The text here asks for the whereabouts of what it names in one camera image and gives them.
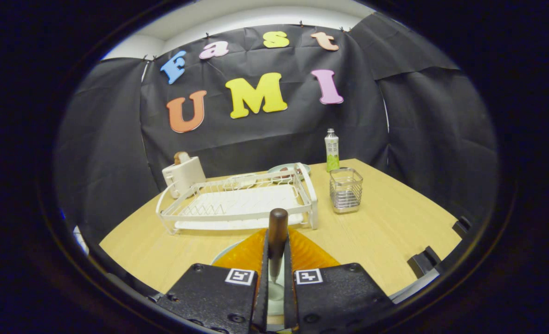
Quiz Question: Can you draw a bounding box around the white object beside table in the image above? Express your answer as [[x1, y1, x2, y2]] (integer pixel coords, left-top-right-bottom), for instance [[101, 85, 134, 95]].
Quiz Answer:
[[72, 225, 90, 256]]

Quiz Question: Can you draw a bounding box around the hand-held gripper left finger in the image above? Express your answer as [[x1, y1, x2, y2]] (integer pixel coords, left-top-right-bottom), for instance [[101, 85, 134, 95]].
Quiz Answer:
[[154, 227, 270, 334]]

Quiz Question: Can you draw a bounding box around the pale green plate with meat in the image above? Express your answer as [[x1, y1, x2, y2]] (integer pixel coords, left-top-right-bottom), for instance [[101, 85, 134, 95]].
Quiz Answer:
[[268, 163, 311, 183]]

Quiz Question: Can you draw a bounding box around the white toaster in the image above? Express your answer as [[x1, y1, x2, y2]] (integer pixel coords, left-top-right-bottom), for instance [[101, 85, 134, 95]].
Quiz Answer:
[[161, 156, 207, 199]]

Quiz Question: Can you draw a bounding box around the black backdrop cloth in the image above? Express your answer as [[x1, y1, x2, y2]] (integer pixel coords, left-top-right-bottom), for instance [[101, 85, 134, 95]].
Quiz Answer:
[[54, 12, 500, 242]]

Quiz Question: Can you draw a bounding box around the metal wire basket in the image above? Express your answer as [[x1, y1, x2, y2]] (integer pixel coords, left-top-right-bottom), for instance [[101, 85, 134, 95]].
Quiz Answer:
[[329, 167, 364, 214]]

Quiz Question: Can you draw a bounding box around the black table clamp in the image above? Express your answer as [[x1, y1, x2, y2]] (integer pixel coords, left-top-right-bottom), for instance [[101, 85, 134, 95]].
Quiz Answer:
[[452, 216, 472, 239], [407, 246, 442, 279]]

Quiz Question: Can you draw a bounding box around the green drink bottle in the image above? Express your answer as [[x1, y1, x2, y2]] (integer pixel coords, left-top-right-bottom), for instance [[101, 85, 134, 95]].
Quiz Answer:
[[324, 128, 340, 173]]

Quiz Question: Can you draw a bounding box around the spoon with brown handle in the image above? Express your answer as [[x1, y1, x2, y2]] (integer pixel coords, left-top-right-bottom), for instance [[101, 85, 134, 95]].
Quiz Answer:
[[267, 208, 289, 302]]

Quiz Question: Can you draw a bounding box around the white wire dish rack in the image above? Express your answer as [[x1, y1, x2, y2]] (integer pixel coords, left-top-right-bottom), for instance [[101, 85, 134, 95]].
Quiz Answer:
[[155, 162, 319, 235]]

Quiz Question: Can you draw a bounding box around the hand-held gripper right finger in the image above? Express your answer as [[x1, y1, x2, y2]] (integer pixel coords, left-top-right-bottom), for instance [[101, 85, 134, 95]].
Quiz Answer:
[[283, 226, 395, 334]]

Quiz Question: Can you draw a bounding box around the white drip tray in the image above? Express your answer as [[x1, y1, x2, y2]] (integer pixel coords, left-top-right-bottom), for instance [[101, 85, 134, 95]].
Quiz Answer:
[[174, 185, 305, 231]]

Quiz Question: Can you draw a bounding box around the white divided grain dish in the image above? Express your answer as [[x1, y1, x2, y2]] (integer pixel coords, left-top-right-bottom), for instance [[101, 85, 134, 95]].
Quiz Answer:
[[223, 173, 258, 186]]

